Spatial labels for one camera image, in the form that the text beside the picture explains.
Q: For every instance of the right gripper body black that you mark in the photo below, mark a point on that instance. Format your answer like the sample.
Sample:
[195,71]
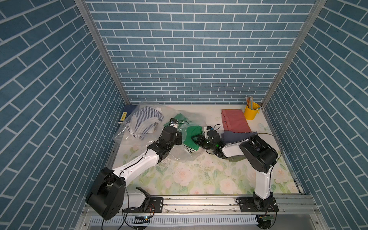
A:
[205,143]

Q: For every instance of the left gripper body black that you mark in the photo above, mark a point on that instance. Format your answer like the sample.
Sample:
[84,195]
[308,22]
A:
[177,140]

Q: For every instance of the grey blue garment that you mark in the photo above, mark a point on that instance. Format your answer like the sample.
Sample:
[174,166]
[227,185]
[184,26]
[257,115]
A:
[231,137]

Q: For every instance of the bright green garment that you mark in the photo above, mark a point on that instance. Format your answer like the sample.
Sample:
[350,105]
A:
[187,126]

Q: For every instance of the clear vacuum bag with valve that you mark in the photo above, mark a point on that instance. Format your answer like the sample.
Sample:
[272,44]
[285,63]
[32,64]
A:
[178,153]

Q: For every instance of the red garment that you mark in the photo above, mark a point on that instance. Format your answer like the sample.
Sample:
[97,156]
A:
[233,120]

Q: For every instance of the striped black white garment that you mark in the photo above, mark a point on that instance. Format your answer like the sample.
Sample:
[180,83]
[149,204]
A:
[189,149]

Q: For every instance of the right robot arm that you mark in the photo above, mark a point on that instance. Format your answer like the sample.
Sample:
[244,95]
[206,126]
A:
[260,155]

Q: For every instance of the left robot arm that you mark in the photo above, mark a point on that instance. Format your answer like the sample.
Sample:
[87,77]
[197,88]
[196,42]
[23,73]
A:
[108,194]

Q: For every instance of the clear bag with striped clothes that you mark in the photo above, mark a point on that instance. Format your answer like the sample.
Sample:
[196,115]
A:
[140,125]

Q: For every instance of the yellow pencil cup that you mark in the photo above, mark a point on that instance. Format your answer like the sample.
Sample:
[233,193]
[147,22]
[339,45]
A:
[251,110]

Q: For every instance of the dark blue book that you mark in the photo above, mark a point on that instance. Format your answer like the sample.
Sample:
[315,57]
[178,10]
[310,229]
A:
[127,111]

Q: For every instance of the coloured pencils bundle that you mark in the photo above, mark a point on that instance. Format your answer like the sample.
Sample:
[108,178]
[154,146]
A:
[249,100]

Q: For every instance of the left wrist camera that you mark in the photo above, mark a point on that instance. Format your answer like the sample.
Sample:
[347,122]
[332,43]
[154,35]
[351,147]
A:
[174,123]

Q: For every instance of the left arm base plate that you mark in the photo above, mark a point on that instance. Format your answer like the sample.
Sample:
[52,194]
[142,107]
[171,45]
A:
[149,205]

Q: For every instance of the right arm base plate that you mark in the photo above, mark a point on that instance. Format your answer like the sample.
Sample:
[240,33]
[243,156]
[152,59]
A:
[256,204]

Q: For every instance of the aluminium rail frame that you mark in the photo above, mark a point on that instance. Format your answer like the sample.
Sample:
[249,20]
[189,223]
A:
[213,212]

